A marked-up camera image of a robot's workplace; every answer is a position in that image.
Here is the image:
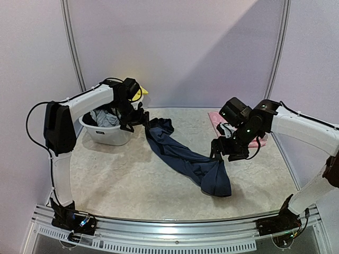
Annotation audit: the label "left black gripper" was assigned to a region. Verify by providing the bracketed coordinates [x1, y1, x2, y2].
[112, 98, 150, 132]

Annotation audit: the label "pink patterned shorts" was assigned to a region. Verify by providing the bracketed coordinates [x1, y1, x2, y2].
[208, 111, 268, 148]

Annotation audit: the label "blue garment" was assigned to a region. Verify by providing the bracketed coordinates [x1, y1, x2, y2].
[145, 118, 232, 197]

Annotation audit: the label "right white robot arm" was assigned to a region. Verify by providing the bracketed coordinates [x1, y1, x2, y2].
[210, 97, 338, 231]

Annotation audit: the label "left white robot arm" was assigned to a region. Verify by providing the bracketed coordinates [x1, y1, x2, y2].
[40, 78, 149, 230]

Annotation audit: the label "white plastic laundry basket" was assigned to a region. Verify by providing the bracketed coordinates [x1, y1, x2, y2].
[78, 104, 132, 146]

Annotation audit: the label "grey garment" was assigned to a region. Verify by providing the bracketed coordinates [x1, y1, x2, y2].
[90, 109, 120, 128]

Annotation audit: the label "yellow garment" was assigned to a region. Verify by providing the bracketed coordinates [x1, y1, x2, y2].
[131, 86, 149, 102]

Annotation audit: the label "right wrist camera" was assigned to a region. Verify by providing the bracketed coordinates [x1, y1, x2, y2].
[216, 123, 235, 138]

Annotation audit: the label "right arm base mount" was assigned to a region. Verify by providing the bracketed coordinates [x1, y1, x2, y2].
[255, 194, 310, 239]

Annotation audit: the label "left aluminium frame post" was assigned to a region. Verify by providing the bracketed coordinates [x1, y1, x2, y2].
[60, 0, 86, 92]

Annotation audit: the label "aluminium frame post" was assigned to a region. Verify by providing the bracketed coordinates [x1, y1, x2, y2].
[261, 1, 291, 99]
[60, 0, 86, 92]

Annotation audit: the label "aluminium front rail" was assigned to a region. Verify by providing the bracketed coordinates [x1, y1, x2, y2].
[23, 205, 334, 253]

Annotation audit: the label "right aluminium frame post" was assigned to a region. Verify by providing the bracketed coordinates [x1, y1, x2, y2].
[261, 1, 291, 99]

